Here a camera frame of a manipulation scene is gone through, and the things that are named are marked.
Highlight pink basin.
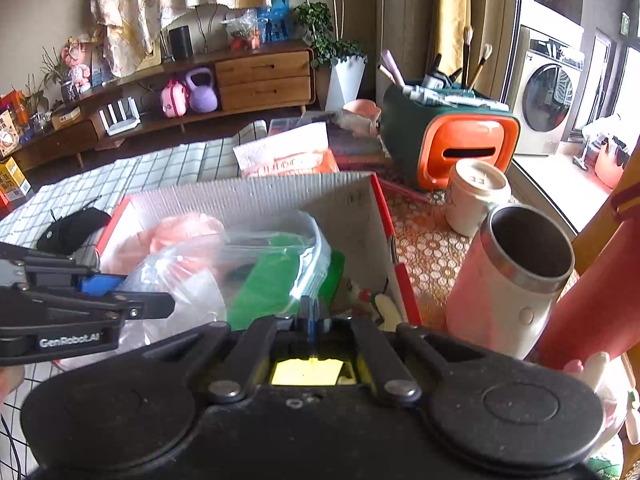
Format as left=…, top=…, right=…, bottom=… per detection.
left=594, top=139, right=635, bottom=189

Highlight wooden tv cabinet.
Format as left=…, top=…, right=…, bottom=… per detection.
left=0, top=40, right=317, bottom=172

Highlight pink plush toy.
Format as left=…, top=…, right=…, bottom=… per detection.
left=562, top=351, right=640, bottom=448

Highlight tall green plant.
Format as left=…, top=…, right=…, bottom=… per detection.
left=270, top=0, right=369, bottom=69

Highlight pink toy bag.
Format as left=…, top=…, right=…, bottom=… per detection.
left=160, top=79, right=190, bottom=119

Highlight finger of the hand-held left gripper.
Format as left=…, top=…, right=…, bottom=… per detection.
left=0, top=290, right=176, bottom=320
left=0, top=242, right=127, bottom=297

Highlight pink bowl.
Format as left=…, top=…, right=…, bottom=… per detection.
left=342, top=99, right=384, bottom=136

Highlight white steel-lined tumbler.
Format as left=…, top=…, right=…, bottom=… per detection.
left=444, top=203, right=576, bottom=361

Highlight white lidded cup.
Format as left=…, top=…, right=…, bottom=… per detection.
left=445, top=160, right=512, bottom=238

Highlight pink tube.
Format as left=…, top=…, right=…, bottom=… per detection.
left=379, top=50, right=407, bottom=89

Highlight pink soft cloth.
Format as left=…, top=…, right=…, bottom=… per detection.
left=111, top=212, right=227, bottom=281

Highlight white and red cardboard box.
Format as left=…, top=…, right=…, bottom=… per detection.
left=97, top=171, right=423, bottom=333

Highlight purple kettlebell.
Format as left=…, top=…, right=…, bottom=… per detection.
left=185, top=67, right=220, bottom=114

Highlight floral lace tablecloth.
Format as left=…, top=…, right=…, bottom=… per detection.
left=377, top=172, right=640, bottom=480

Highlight yellow curtain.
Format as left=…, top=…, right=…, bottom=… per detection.
left=434, top=0, right=474, bottom=75

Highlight black speaker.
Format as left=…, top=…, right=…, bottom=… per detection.
left=168, top=25, right=194, bottom=61

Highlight clear zip bag green contents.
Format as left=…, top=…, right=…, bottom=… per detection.
left=150, top=209, right=347, bottom=333

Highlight white checkered blanket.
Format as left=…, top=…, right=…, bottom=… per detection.
left=0, top=120, right=269, bottom=253

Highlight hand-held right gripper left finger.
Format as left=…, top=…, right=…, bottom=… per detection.
left=145, top=299, right=312, bottom=403

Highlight white planter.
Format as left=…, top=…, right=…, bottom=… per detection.
left=325, top=55, right=369, bottom=112

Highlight orange and white packet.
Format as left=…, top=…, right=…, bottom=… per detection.
left=232, top=121, right=342, bottom=179

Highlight yellow box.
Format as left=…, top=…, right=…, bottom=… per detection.
left=0, top=156, right=32, bottom=199

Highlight person's left hand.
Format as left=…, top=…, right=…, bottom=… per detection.
left=0, top=365, right=26, bottom=407

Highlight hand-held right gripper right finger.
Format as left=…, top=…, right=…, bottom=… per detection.
left=314, top=300, right=488, bottom=403

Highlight pink doll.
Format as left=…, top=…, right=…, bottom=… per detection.
left=61, top=37, right=94, bottom=94

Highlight floral hanging cloth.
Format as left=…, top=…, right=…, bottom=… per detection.
left=90, top=0, right=274, bottom=79

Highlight white washing machine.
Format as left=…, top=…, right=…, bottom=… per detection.
left=505, top=25, right=586, bottom=157

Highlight long calligraphy brush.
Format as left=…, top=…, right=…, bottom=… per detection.
left=462, top=26, right=475, bottom=89

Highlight orange and green organiser box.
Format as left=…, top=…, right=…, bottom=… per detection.
left=380, top=80, right=522, bottom=192

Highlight short calligraphy brush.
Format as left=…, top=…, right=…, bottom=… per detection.
left=469, top=43, right=494, bottom=90

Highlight clear bag of fruit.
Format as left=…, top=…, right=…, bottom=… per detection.
left=222, top=8, right=264, bottom=51

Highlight white router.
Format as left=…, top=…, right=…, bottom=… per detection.
left=98, top=99, right=142, bottom=136

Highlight small potted plant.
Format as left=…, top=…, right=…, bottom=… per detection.
left=39, top=47, right=82, bottom=104

